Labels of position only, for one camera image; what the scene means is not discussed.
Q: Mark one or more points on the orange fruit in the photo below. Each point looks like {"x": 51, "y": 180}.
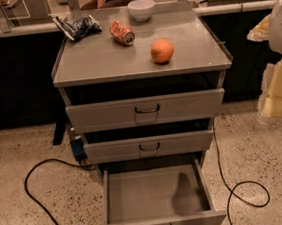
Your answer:
{"x": 161, "y": 51}

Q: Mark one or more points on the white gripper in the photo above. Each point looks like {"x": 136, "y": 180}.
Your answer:
{"x": 270, "y": 29}

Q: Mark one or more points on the orange soda can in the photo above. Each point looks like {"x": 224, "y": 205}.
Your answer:
{"x": 122, "y": 33}

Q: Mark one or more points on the grey drawer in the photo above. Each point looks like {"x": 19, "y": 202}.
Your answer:
{"x": 164, "y": 194}
{"x": 145, "y": 111}
{"x": 149, "y": 147}

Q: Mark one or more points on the top grey drawer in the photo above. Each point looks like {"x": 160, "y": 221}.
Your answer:
{"x": 145, "y": 111}

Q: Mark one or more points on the blue power adapter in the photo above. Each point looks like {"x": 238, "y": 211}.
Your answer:
{"x": 78, "y": 150}

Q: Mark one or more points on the grey drawer cabinet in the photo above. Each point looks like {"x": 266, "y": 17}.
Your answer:
{"x": 99, "y": 69}

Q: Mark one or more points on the bottom grey drawer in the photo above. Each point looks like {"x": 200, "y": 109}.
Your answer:
{"x": 164, "y": 194}

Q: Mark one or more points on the white bowl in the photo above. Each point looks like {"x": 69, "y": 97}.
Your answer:
{"x": 141, "y": 10}

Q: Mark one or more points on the blue chip bag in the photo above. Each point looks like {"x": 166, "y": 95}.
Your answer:
{"x": 78, "y": 29}

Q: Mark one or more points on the middle grey drawer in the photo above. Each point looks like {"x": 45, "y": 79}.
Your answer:
{"x": 149, "y": 147}

